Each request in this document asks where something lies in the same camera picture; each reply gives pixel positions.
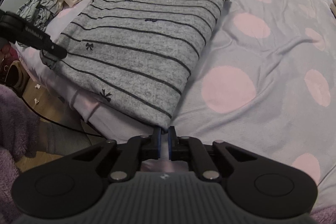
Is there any grey striped bow sweater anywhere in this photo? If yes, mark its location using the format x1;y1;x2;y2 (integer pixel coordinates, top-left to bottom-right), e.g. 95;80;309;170
40;0;229;128

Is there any purple fluffy robe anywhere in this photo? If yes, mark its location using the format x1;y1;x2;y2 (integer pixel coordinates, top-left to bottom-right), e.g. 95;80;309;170
1;85;40;223

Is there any beige-grey folded garment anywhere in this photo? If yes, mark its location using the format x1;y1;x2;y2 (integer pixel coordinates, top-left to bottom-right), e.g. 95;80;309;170
330;0;336;16

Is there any black cable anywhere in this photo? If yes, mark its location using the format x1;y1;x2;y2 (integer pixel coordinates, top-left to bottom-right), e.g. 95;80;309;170
18;93;106;138

